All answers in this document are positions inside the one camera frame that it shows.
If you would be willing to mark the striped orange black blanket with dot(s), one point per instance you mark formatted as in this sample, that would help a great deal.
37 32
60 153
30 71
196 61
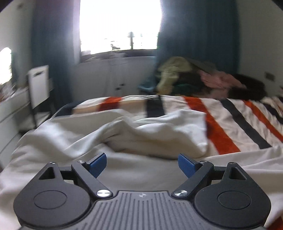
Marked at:
232 137

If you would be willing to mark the grey-green garment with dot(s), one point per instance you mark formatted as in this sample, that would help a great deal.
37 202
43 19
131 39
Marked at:
201 64

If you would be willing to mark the yellow-green knitted blanket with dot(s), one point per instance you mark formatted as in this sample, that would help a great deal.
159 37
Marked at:
174 71

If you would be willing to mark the white jacket with dark trim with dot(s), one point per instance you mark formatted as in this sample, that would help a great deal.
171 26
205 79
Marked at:
132 137

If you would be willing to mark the black armchair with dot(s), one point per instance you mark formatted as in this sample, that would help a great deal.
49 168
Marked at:
247 89

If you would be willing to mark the dark clothes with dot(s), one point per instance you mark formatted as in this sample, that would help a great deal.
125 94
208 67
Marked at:
190 85

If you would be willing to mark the wavy white framed mirror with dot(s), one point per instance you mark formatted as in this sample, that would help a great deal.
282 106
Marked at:
5 65

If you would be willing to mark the blue curtain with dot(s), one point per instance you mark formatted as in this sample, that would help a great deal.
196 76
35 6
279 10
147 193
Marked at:
199 28
53 55

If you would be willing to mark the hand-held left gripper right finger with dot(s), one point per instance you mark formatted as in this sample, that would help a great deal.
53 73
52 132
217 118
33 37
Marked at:
186 166

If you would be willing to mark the dark framed window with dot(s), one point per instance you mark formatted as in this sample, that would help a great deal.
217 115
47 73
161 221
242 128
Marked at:
119 24

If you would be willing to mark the pink garment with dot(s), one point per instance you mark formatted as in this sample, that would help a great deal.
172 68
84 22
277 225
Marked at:
218 80

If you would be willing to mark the dark wall switch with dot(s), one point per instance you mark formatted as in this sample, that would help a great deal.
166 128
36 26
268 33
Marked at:
269 76

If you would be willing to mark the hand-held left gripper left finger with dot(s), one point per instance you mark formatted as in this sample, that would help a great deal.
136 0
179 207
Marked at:
98 165

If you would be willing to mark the white dressing table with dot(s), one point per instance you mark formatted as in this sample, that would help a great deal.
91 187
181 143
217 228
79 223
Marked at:
11 110

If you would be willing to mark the white backed black chair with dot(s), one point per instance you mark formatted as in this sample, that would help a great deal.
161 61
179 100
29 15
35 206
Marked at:
38 85

